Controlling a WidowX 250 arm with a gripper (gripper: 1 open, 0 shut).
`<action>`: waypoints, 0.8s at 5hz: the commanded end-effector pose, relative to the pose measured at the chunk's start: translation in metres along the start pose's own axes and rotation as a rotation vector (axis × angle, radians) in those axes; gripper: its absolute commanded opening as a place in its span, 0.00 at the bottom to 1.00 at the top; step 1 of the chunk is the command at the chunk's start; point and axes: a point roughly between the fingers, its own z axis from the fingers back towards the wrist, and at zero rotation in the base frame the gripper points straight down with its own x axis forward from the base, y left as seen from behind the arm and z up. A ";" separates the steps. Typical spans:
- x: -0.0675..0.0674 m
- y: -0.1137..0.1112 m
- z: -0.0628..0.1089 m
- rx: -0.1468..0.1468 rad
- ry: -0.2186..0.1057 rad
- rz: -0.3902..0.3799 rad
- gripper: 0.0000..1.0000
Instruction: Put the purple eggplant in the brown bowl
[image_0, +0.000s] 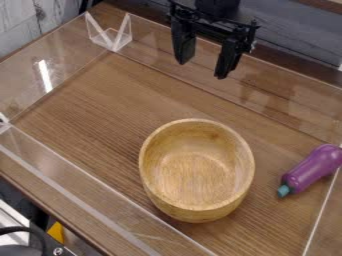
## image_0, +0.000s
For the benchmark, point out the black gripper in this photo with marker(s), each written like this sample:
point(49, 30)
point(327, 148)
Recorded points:
point(217, 18)

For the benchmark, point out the brown wooden bowl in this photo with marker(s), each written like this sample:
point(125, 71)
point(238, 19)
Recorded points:
point(197, 168)

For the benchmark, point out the purple toy eggplant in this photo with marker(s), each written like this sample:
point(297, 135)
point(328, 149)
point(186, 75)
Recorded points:
point(321, 163)

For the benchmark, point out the clear acrylic corner bracket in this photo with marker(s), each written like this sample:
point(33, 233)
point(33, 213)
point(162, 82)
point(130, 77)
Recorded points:
point(110, 38)

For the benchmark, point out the clear acrylic tray wall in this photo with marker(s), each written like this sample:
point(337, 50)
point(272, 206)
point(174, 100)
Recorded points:
point(74, 160)

